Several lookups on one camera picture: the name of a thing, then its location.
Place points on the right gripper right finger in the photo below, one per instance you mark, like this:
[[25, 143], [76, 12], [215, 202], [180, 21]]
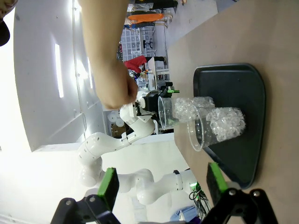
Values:
[[217, 182]]

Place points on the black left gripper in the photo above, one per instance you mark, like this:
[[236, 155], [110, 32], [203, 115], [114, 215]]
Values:
[[150, 102]]

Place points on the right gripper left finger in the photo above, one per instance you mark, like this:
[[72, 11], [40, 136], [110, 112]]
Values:
[[108, 186]]

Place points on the clear plastic cup with ice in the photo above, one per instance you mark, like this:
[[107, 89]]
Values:
[[224, 126], [187, 108]]

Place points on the person's right forearm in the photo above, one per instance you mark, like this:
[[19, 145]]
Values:
[[102, 35]]

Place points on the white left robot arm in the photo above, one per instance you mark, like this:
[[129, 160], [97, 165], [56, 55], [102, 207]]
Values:
[[98, 144]]

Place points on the person's right hand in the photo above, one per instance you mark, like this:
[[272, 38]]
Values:
[[116, 91]]

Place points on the white partition board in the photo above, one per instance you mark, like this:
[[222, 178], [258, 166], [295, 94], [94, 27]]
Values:
[[151, 74]]

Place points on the blue cloth bundle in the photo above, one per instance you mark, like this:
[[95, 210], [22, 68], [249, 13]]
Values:
[[184, 213]]

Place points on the person in red top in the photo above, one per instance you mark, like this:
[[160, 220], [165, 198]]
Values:
[[135, 63]]

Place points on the black round stool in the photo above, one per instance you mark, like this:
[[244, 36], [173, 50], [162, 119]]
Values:
[[147, 44]]

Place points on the black plastic serving tray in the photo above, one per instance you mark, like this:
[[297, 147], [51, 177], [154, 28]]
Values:
[[233, 86]]

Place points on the shelving with storage bins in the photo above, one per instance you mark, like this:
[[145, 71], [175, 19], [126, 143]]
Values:
[[135, 44]]

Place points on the long ceiling light panel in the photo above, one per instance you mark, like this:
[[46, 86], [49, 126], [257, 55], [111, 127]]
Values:
[[59, 70], [90, 77]]

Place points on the mannequin in blue white outfit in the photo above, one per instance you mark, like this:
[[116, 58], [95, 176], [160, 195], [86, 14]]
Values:
[[130, 24]]

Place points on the mannequin in orange dress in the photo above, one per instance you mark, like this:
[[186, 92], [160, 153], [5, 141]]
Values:
[[144, 17]]

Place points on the mannequin in black clothes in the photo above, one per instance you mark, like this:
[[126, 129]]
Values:
[[151, 4]]

